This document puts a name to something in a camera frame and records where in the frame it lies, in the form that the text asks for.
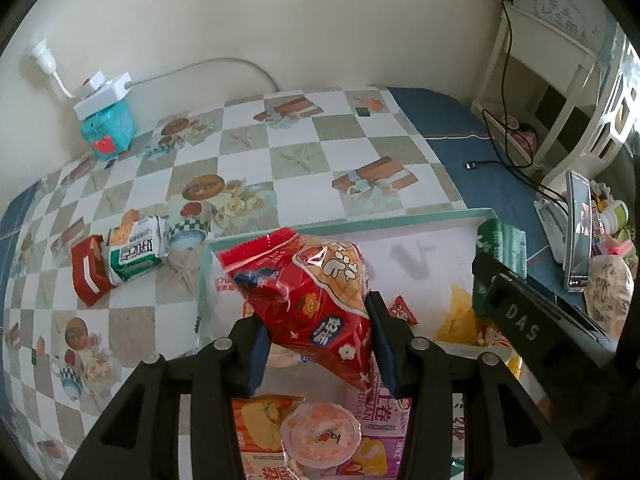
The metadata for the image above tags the orange jelly cup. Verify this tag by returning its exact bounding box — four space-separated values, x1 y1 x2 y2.
279 401 363 471

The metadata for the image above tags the white tray with green rim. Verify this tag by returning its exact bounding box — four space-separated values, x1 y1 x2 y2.
196 207 551 480

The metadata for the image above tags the checked printed tablecloth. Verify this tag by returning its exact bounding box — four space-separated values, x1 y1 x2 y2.
0 85 586 480

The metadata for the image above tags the yellow chips packet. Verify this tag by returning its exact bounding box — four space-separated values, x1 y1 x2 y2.
434 285 521 376

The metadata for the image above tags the pink snack packet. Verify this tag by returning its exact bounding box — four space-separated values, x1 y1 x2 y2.
335 395 413 478

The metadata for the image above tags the white power cable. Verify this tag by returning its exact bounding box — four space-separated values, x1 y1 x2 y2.
127 57 280 93

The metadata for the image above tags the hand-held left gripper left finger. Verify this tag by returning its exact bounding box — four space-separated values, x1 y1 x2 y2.
60 317 271 480

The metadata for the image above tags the white plastic stand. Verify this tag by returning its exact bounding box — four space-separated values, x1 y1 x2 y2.
532 197 571 266

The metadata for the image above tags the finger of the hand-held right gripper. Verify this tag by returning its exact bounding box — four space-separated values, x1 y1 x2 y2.
472 251 621 361

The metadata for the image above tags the small red snack packet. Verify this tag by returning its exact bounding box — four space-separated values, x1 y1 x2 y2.
389 295 420 325

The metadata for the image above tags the white wall plug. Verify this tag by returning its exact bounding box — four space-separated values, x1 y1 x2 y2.
30 40 58 73

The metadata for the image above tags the red patterned snack packet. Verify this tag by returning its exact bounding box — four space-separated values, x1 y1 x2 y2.
216 227 375 393

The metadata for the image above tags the white bottle with green cap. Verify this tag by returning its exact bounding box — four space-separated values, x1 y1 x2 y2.
600 200 630 231

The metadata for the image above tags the printed paper bag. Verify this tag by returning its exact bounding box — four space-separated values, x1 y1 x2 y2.
582 252 636 341

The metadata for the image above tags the green and white snack packet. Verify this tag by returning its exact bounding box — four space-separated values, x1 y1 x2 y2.
106 215 168 283

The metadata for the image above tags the dark green snack packet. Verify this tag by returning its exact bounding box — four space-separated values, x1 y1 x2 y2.
472 217 528 318

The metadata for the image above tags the plain red snack packet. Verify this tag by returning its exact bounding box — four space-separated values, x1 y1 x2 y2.
70 234 118 308

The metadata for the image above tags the black cable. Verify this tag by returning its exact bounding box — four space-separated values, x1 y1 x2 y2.
465 0 571 206

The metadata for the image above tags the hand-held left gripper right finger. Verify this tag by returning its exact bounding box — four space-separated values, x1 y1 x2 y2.
365 291 583 480

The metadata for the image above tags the orange snack packet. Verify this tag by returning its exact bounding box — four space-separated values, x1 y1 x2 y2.
231 395 306 471

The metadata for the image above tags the teal box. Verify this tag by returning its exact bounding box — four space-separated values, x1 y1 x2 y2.
79 99 136 161

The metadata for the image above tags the white shelf unit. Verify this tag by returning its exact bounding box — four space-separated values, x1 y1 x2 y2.
470 0 640 186

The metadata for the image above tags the black smartphone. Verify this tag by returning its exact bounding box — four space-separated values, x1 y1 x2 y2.
564 170 593 292

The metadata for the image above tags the white packet with green edge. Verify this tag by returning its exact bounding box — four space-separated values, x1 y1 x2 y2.
447 390 501 471

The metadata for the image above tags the white power strip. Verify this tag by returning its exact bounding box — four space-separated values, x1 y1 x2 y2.
74 74 133 120

